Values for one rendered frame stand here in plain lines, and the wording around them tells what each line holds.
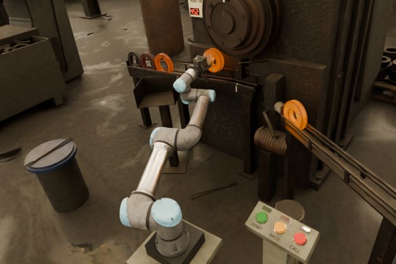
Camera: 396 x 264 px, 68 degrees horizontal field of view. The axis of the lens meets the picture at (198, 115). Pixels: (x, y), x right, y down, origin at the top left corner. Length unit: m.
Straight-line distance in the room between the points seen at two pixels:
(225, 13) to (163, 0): 2.91
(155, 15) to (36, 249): 3.36
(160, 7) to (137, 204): 3.53
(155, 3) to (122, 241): 3.35
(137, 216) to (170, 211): 0.14
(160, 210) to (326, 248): 1.01
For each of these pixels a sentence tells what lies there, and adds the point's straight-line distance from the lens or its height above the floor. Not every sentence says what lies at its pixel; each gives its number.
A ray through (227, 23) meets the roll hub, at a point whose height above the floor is 1.11.
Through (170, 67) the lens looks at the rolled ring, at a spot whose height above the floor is 0.69.
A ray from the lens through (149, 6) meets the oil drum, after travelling 4.53.
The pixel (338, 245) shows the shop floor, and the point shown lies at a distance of 1.93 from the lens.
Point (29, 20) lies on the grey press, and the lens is 4.16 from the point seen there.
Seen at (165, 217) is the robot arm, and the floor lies 0.59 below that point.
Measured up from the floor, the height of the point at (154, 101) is 0.60.
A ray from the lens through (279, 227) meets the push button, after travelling 1.16.
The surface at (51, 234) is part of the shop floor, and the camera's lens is 2.23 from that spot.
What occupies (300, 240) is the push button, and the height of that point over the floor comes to 0.61.
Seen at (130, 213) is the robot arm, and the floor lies 0.58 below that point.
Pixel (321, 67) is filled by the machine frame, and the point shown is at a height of 0.87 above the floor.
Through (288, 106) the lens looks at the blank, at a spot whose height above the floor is 0.74.
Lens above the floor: 1.52
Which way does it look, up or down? 31 degrees down
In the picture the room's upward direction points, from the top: 7 degrees counter-clockwise
